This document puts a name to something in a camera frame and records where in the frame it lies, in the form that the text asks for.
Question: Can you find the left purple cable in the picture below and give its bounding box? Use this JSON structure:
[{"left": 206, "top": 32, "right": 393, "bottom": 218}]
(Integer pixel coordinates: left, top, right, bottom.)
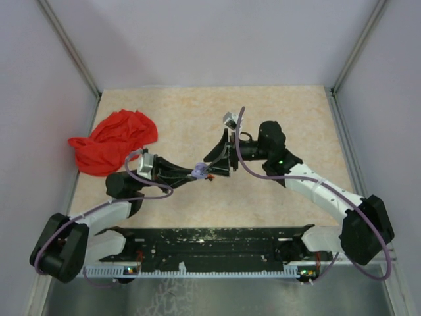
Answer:
[{"left": 34, "top": 149, "right": 174, "bottom": 276}]

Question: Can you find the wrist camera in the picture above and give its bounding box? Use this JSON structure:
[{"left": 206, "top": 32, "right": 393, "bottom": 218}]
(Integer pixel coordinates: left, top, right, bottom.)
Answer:
[
  {"left": 222, "top": 112, "right": 242, "bottom": 130},
  {"left": 136, "top": 152, "right": 155, "bottom": 180}
]

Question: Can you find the white slotted cable duct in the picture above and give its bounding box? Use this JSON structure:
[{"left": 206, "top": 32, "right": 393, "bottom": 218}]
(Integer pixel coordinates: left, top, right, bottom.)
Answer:
[{"left": 84, "top": 263, "right": 318, "bottom": 280}]

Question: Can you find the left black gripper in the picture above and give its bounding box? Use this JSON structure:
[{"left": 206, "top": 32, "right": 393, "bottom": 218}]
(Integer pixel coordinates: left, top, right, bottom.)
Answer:
[{"left": 134, "top": 154, "right": 197, "bottom": 193}]

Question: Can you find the left aluminium frame post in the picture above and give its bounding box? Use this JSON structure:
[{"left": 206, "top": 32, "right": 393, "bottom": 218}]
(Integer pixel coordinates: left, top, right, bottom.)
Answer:
[{"left": 35, "top": 0, "right": 102, "bottom": 100}]

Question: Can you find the red crumpled cloth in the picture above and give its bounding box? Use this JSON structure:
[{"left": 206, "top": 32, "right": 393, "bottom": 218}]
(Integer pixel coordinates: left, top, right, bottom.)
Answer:
[{"left": 68, "top": 109, "right": 158, "bottom": 177}]

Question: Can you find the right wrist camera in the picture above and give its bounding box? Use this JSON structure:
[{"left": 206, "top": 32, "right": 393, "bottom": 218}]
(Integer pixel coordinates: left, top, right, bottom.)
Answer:
[{"left": 222, "top": 112, "right": 242, "bottom": 130}]

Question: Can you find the lilac earbud charging case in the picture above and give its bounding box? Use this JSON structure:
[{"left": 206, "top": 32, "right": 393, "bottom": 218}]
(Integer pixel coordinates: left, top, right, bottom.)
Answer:
[{"left": 191, "top": 162, "right": 208, "bottom": 180}]

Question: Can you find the right aluminium frame post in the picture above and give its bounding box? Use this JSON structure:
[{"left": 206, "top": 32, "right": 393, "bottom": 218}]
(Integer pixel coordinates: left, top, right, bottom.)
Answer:
[{"left": 330, "top": 0, "right": 390, "bottom": 98}]

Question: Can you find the aluminium frame post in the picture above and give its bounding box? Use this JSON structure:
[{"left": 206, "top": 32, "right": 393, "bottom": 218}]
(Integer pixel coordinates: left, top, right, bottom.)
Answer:
[
  {"left": 35, "top": 0, "right": 102, "bottom": 100},
  {"left": 330, "top": 0, "right": 390, "bottom": 98}
]

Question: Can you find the aluminium rail right side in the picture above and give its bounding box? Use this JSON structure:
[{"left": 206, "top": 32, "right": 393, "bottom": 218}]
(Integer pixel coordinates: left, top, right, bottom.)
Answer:
[{"left": 325, "top": 88, "right": 368, "bottom": 196}]

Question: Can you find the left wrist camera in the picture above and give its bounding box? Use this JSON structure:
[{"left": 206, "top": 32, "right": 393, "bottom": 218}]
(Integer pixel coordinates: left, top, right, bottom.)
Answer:
[{"left": 136, "top": 152, "right": 155, "bottom": 180}]

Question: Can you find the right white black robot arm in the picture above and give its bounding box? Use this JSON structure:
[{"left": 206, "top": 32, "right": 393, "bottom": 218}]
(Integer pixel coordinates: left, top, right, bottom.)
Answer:
[{"left": 203, "top": 121, "right": 395, "bottom": 265}]

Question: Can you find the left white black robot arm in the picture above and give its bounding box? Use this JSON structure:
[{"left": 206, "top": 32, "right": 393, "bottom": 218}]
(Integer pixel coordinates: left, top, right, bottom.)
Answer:
[{"left": 30, "top": 153, "right": 200, "bottom": 283}]

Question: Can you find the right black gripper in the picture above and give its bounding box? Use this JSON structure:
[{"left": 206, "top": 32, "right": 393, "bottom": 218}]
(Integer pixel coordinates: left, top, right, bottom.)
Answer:
[{"left": 203, "top": 128, "right": 271, "bottom": 177}]

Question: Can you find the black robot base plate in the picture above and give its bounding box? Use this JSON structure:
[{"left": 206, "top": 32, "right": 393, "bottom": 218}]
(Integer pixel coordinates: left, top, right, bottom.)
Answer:
[{"left": 101, "top": 226, "right": 333, "bottom": 273}]

